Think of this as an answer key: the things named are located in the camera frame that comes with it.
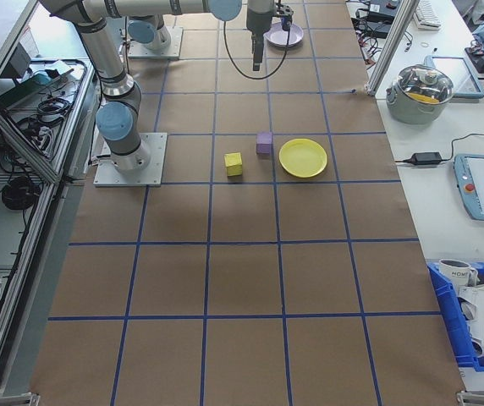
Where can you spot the purple foam block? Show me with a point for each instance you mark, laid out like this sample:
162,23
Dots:
264,144

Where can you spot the yellow foam block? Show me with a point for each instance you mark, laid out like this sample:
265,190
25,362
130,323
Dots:
233,165

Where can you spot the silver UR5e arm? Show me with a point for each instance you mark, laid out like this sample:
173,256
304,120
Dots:
161,38
106,63

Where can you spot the purple plate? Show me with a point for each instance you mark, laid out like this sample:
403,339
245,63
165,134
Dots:
295,37

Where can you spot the yellow plate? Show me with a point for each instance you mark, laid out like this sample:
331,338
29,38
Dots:
303,158

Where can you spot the flat black electronics box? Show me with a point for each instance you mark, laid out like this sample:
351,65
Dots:
377,29

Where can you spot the black box with white label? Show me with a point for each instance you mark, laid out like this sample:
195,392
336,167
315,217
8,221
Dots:
381,14

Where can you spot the glass pot lid with knob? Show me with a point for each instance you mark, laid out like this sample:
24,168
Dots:
415,80

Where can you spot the grey cooking pot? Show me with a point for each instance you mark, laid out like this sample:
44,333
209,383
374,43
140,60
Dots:
411,111

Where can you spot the white keyboard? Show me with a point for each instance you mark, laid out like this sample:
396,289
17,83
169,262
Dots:
428,14

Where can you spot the black power adapter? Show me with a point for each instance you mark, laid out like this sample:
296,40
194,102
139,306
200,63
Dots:
426,158

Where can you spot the grey metal box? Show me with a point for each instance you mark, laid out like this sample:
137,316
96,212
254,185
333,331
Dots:
18,59

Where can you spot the white printed mug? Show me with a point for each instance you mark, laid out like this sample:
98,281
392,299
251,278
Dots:
455,275

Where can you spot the blue plastic bin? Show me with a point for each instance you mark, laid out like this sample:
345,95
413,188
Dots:
449,321

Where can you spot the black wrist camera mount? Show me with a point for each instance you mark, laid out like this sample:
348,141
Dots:
286,19

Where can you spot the white square base plate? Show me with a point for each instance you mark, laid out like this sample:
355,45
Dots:
157,169
176,42

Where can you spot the aluminium extrusion post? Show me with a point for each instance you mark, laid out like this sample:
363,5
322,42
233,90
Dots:
389,46

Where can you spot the V-shaped metal bar frame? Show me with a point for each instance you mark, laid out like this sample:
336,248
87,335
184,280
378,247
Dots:
26,154

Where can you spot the white plastic bracket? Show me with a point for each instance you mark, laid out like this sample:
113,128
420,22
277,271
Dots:
481,308

